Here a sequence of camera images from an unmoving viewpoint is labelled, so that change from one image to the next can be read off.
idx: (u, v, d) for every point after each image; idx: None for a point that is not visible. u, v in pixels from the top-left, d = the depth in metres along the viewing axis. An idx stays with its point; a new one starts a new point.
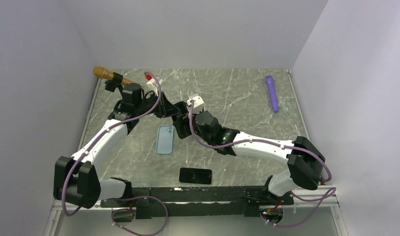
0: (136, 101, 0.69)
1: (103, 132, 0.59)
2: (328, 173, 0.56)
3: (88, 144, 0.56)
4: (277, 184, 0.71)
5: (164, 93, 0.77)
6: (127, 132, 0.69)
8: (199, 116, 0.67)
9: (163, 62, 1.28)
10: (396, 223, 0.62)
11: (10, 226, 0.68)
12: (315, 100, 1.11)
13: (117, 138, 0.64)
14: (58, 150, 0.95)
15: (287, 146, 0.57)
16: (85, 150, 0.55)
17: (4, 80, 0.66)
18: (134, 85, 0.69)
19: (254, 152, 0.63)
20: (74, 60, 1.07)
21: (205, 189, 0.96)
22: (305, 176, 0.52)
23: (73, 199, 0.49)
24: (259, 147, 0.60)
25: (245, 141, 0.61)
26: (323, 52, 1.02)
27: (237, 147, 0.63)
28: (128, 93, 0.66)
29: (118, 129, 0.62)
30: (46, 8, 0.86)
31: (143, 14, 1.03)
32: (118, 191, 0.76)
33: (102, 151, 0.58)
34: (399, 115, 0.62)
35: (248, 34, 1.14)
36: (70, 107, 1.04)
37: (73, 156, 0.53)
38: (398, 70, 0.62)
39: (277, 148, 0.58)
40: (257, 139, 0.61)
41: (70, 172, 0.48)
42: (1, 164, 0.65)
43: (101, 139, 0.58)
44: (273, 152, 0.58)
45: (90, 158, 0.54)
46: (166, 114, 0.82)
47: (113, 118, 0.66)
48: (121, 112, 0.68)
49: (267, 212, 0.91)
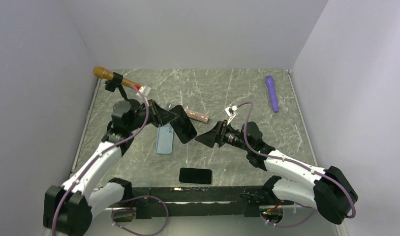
0: (128, 121, 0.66)
1: (95, 158, 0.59)
2: (353, 213, 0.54)
3: (79, 171, 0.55)
4: (287, 191, 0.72)
5: (154, 101, 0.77)
6: (121, 153, 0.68)
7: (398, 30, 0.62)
8: (252, 128, 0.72)
9: (163, 62, 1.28)
10: (397, 224, 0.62)
11: (10, 225, 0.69)
12: (315, 100, 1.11)
13: (110, 161, 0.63)
14: (58, 150, 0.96)
15: (317, 172, 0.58)
16: (76, 179, 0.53)
17: (5, 80, 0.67)
18: (123, 104, 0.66)
19: (285, 171, 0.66)
20: (74, 60, 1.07)
21: (205, 189, 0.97)
22: (329, 205, 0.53)
23: (63, 228, 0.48)
24: (289, 166, 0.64)
25: (277, 159, 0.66)
26: (323, 52, 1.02)
27: (268, 162, 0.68)
28: (117, 117, 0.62)
29: (111, 153, 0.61)
30: (46, 8, 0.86)
31: (143, 14, 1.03)
32: (115, 197, 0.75)
33: (93, 178, 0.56)
34: (398, 115, 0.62)
35: (248, 34, 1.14)
36: (70, 107, 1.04)
37: (64, 184, 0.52)
38: (397, 69, 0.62)
39: (307, 171, 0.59)
40: (289, 159, 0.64)
41: (61, 202, 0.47)
42: (2, 164, 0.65)
43: (93, 165, 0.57)
44: (301, 175, 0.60)
45: (81, 187, 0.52)
46: (163, 121, 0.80)
47: (107, 140, 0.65)
48: (115, 133, 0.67)
49: (267, 212, 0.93)
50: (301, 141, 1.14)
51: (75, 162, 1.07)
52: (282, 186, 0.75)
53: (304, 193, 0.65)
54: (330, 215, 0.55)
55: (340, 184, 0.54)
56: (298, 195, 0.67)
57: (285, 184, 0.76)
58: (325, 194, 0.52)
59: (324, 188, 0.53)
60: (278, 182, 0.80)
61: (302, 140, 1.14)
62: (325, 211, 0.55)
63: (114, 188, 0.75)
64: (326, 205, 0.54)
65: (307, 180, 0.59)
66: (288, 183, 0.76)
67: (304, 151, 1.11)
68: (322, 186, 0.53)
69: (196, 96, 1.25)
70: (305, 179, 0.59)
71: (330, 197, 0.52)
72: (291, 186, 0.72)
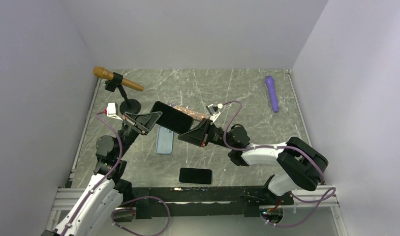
0: (115, 153, 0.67)
1: (87, 195, 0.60)
2: (322, 175, 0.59)
3: (72, 212, 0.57)
4: (276, 182, 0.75)
5: (126, 115, 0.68)
6: (115, 182, 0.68)
7: (398, 29, 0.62)
8: (236, 132, 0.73)
9: (163, 62, 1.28)
10: (398, 225, 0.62)
11: (10, 226, 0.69)
12: (315, 100, 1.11)
13: (104, 194, 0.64)
14: (58, 150, 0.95)
15: (279, 146, 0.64)
16: (68, 221, 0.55)
17: (4, 81, 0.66)
18: (107, 140, 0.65)
19: (260, 159, 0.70)
20: (74, 60, 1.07)
21: (205, 189, 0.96)
22: (296, 172, 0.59)
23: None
24: (260, 151, 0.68)
25: (249, 148, 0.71)
26: (323, 52, 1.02)
27: (245, 155, 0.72)
28: (103, 156, 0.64)
29: (103, 187, 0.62)
30: (46, 8, 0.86)
31: (142, 14, 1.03)
32: (114, 206, 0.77)
33: (86, 218, 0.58)
34: (399, 116, 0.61)
35: (248, 33, 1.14)
36: (70, 107, 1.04)
37: (57, 227, 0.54)
38: (397, 69, 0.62)
39: (272, 149, 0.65)
40: (259, 146, 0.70)
41: None
42: (2, 163, 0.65)
43: (84, 204, 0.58)
44: (269, 154, 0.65)
45: (73, 230, 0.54)
46: (145, 126, 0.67)
47: (100, 172, 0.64)
48: (107, 163, 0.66)
49: (267, 212, 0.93)
50: None
51: (75, 162, 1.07)
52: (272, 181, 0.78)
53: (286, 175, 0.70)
54: (305, 184, 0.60)
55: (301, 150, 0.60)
56: (284, 181, 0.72)
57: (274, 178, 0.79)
58: (288, 161, 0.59)
59: (287, 157, 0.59)
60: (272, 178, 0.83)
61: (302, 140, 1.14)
62: (299, 180, 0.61)
63: (113, 199, 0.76)
64: (295, 173, 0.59)
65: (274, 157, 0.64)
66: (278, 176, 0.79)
67: None
68: (285, 157, 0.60)
69: (196, 96, 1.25)
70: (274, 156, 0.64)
71: (295, 164, 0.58)
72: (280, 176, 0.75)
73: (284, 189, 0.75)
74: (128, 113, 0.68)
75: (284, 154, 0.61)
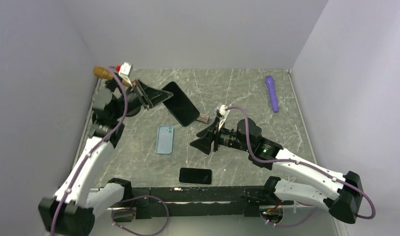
0: (112, 110, 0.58)
1: (84, 159, 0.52)
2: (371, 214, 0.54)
3: (70, 178, 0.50)
4: (290, 193, 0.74)
5: (139, 81, 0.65)
6: (113, 145, 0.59)
7: (399, 30, 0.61)
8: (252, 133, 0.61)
9: (163, 62, 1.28)
10: (398, 224, 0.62)
11: (9, 226, 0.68)
12: (315, 100, 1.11)
13: (105, 156, 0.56)
14: (58, 150, 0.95)
15: (339, 180, 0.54)
16: (67, 188, 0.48)
17: (4, 81, 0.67)
18: (104, 92, 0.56)
19: (296, 174, 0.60)
20: (74, 59, 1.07)
21: (205, 189, 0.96)
22: (351, 215, 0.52)
23: (68, 229, 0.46)
24: (304, 170, 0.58)
25: (291, 162, 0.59)
26: (324, 52, 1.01)
27: (278, 165, 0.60)
28: (99, 109, 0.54)
29: (101, 150, 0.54)
30: (46, 9, 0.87)
31: (142, 13, 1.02)
32: (116, 196, 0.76)
33: (87, 182, 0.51)
34: (398, 115, 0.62)
35: (248, 33, 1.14)
36: (70, 107, 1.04)
37: (55, 194, 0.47)
38: (396, 69, 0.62)
39: (327, 179, 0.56)
40: (304, 163, 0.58)
41: (56, 214, 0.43)
42: (2, 163, 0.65)
43: (82, 169, 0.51)
44: (322, 183, 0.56)
45: (74, 196, 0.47)
46: (151, 101, 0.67)
47: (95, 134, 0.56)
48: (103, 125, 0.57)
49: (267, 212, 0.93)
50: (301, 141, 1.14)
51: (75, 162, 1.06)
52: (286, 189, 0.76)
53: (311, 195, 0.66)
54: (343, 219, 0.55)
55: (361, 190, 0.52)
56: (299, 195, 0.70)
57: (288, 186, 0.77)
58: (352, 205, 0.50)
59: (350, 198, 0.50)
60: (279, 183, 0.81)
61: (302, 140, 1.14)
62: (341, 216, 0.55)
63: (114, 189, 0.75)
64: (347, 214, 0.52)
65: (327, 188, 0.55)
66: (290, 185, 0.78)
67: (304, 151, 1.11)
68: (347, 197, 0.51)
69: (196, 96, 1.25)
70: (327, 187, 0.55)
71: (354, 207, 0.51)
72: (296, 190, 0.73)
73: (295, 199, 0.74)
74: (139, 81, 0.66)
75: (344, 193, 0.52)
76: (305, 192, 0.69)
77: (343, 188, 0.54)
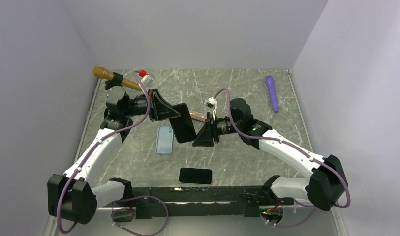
0: (124, 107, 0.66)
1: (96, 144, 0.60)
2: (348, 202, 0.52)
3: (80, 159, 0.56)
4: (283, 186, 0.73)
5: (155, 95, 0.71)
6: (121, 140, 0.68)
7: (398, 29, 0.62)
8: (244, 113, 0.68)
9: (163, 62, 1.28)
10: (398, 224, 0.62)
11: (10, 226, 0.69)
12: (315, 100, 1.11)
13: (111, 147, 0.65)
14: (58, 150, 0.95)
15: (316, 160, 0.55)
16: (78, 166, 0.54)
17: (4, 81, 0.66)
18: (117, 90, 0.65)
19: (280, 154, 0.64)
20: (74, 59, 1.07)
21: (205, 189, 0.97)
22: (323, 196, 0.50)
23: (69, 215, 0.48)
24: (285, 148, 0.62)
25: (274, 139, 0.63)
26: (324, 51, 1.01)
27: (264, 142, 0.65)
28: (112, 104, 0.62)
29: (111, 139, 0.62)
30: (46, 9, 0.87)
31: (142, 13, 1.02)
32: (119, 192, 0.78)
33: (95, 166, 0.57)
34: (398, 116, 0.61)
35: (248, 32, 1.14)
36: (70, 106, 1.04)
37: (66, 173, 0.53)
38: (396, 70, 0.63)
39: (305, 158, 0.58)
40: (287, 141, 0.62)
41: (65, 188, 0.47)
42: (2, 163, 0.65)
43: (93, 152, 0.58)
44: (299, 161, 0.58)
45: (83, 174, 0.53)
46: (158, 116, 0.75)
47: (107, 127, 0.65)
48: (114, 120, 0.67)
49: (267, 212, 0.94)
50: (301, 141, 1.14)
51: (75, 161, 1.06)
52: (280, 182, 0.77)
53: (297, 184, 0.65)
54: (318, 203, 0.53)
55: (338, 173, 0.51)
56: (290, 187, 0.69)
57: (283, 180, 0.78)
58: (323, 183, 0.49)
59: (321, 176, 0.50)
60: (277, 179, 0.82)
61: (302, 140, 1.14)
62: (316, 200, 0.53)
63: (115, 184, 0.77)
64: (320, 194, 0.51)
65: (304, 166, 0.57)
66: (284, 180, 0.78)
67: None
68: (319, 175, 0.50)
69: (196, 96, 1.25)
70: (304, 165, 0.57)
71: (326, 186, 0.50)
72: (288, 181, 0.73)
73: (287, 193, 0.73)
74: (156, 94, 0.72)
75: (318, 172, 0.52)
76: (294, 183, 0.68)
77: (320, 168, 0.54)
